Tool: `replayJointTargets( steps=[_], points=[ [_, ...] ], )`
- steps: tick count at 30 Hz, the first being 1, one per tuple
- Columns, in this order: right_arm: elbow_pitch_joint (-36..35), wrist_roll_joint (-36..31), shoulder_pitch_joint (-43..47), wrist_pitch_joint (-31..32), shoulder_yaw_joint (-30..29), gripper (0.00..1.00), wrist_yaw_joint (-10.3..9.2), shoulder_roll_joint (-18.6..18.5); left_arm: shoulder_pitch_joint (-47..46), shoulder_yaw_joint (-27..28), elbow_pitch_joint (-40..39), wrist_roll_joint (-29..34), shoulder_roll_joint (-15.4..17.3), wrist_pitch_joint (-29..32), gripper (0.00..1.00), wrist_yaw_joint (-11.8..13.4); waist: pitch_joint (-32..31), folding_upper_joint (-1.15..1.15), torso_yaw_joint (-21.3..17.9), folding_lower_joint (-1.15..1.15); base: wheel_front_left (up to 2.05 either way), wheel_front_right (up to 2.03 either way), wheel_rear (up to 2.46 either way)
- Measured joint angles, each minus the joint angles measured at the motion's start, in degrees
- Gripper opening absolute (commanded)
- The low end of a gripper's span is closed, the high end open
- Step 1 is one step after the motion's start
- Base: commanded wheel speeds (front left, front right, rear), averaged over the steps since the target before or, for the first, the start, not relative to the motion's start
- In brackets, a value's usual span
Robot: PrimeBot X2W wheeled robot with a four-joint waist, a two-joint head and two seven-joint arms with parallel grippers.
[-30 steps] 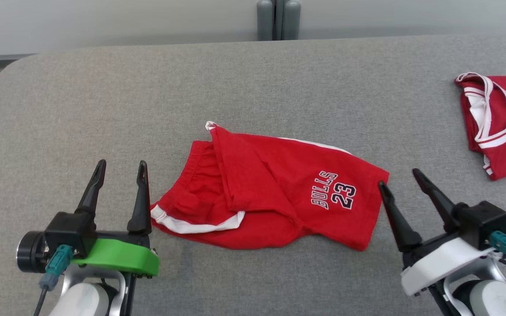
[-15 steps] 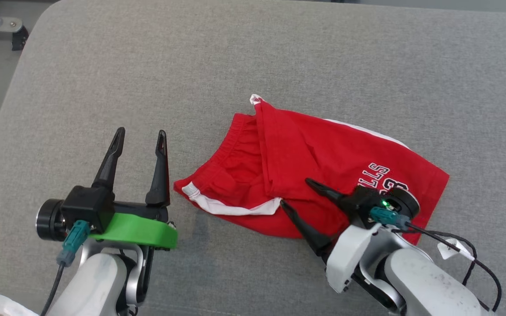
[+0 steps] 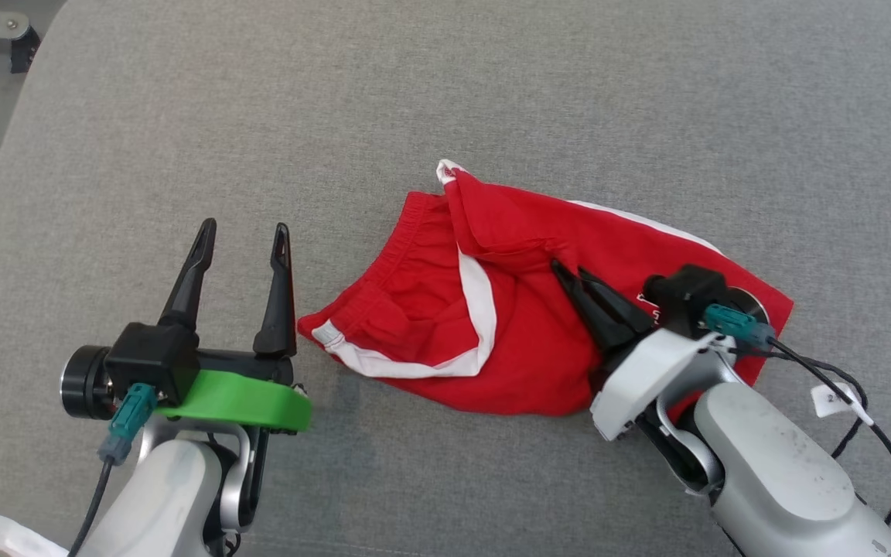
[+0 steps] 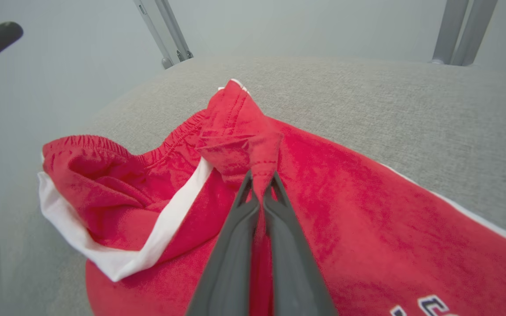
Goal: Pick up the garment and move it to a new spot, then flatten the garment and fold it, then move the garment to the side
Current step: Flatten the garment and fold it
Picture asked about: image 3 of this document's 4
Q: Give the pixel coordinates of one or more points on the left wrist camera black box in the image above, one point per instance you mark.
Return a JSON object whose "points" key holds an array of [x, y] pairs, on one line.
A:
{"points": [[148, 356]]}

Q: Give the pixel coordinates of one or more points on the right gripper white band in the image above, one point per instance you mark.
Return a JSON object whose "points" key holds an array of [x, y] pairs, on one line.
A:
{"points": [[646, 371]]}

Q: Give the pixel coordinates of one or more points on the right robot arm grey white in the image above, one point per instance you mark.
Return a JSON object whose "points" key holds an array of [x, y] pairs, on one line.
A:
{"points": [[770, 464]]}

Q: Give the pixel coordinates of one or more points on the red shorts white trim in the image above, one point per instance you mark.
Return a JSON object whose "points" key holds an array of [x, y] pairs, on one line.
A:
{"points": [[430, 294]]}

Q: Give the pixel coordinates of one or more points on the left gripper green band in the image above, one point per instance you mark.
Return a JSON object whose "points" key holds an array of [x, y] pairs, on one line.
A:
{"points": [[244, 398]]}

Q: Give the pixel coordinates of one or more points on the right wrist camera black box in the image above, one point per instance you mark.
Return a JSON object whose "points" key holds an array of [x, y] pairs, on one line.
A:
{"points": [[685, 294]]}

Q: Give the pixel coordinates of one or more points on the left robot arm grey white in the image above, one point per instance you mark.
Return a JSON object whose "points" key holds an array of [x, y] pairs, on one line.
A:
{"points": [[159, 495]]}

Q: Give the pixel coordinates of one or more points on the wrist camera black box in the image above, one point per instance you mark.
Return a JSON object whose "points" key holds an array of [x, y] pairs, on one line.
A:
{"points": [[685, 294], [148, 356]]}

